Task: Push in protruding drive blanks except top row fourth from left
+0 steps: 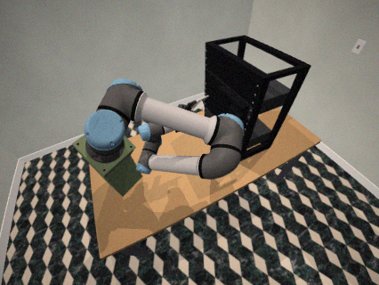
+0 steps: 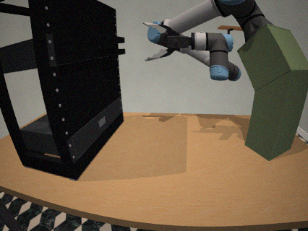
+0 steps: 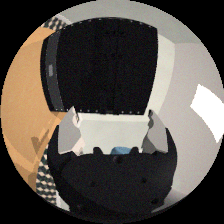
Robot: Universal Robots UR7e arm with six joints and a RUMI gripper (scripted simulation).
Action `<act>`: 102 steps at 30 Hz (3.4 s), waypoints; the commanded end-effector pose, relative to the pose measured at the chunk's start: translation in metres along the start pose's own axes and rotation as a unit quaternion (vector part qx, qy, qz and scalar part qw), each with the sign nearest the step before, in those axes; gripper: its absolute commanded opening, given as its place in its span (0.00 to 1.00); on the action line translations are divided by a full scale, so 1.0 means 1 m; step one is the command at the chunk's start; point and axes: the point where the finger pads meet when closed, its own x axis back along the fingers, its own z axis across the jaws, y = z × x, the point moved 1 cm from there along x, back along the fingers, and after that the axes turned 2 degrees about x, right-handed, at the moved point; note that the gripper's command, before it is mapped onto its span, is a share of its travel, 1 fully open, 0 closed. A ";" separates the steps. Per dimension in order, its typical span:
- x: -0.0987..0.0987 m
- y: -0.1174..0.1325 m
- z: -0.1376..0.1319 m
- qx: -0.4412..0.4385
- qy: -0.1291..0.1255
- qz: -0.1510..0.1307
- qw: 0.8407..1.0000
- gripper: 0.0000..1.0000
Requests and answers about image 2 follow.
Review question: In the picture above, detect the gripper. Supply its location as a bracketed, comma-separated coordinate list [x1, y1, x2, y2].
[143, 22, 195, 61]

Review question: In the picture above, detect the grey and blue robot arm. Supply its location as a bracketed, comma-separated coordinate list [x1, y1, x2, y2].
[147, 0, 273, 81]

